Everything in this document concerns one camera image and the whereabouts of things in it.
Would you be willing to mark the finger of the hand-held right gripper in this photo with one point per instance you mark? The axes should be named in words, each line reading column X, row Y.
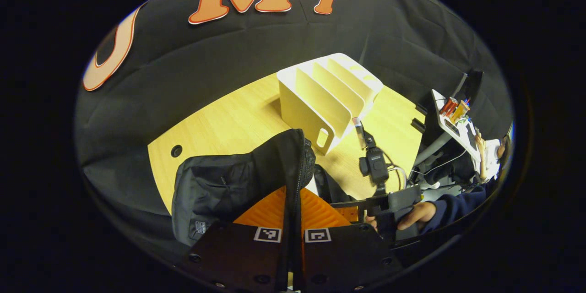
column 348, row 213

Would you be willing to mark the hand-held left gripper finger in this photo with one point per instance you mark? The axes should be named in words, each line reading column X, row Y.
column 299, row 242
column 287, row 242

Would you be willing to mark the black schoolbag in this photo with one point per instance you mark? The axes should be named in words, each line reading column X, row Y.
column 229, row 183

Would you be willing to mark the white bookshelf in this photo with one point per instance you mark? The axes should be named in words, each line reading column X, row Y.
column 302, row 105

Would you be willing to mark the white desk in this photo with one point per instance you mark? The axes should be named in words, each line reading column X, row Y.
column 464, row 139

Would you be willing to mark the black monitor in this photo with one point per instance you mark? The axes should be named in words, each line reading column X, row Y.
column 471, row 84

